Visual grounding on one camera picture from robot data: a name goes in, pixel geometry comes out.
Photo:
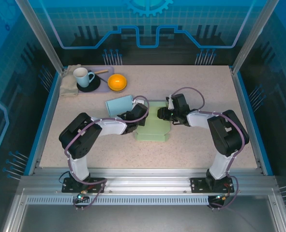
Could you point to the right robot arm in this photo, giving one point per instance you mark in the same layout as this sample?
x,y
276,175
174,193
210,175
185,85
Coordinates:
x,y
198,119

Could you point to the right aluminium side rail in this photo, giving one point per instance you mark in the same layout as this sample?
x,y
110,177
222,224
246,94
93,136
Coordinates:
x,y
250,135

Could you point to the white mug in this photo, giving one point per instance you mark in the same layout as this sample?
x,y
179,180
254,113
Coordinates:
x,y
82,81

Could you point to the lavender plastic tray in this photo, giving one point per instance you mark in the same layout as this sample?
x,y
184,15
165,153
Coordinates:
x,y
104,89

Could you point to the beige folded cloth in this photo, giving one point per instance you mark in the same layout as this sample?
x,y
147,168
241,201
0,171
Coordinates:
x,y
67,84

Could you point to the light green paper box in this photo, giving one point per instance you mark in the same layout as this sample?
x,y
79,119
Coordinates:
x,y
155,130

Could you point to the light blue paper box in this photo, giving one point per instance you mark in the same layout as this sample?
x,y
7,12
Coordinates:
x,y
118,105

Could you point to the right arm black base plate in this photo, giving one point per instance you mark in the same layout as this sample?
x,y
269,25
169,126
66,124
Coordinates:
x,y
198,184

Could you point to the aluminium frame post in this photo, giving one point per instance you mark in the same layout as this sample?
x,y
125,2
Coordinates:
x,y
249,36
42,36

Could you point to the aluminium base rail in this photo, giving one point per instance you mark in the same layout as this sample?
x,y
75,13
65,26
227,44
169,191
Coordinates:
x,y
145,178

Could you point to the left aluminium frame post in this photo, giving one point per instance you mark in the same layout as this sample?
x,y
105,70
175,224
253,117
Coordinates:
x,y
42,36

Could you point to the thin black utensil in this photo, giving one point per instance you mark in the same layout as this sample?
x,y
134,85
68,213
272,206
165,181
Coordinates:
x,y
103,79

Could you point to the left aluminium side rail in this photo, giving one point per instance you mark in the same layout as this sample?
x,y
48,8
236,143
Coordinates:
x,y
45,135

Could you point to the orange bowl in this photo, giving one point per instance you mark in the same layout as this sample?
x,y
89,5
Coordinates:
x,y
117,82

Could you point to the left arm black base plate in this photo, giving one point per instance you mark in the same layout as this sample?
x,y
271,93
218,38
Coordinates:
x,y
69,186

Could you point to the right aluminium frame post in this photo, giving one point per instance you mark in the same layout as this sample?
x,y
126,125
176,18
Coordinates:
x,y
249,36

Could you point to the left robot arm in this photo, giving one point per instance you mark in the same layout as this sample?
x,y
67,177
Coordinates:
x,y
111,126

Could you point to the black round saucer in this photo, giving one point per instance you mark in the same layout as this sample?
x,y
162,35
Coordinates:
x,y
94,86

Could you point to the aluminium side rail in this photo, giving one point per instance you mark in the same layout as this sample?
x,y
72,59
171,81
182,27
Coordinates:
x,y
250,135
45,135

